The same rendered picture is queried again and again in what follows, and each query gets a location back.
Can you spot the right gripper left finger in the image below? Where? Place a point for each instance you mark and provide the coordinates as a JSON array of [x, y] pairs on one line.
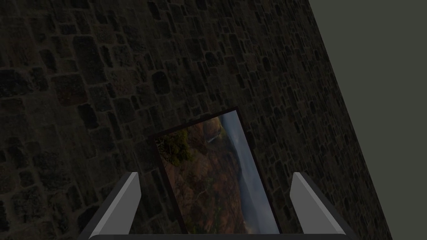
[[118, 208]]

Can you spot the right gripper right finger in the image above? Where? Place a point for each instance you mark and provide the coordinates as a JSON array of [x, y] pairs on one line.
[[313, 208]]

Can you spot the framed landscape picture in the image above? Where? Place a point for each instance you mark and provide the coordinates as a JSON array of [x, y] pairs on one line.
[[213, 176]]

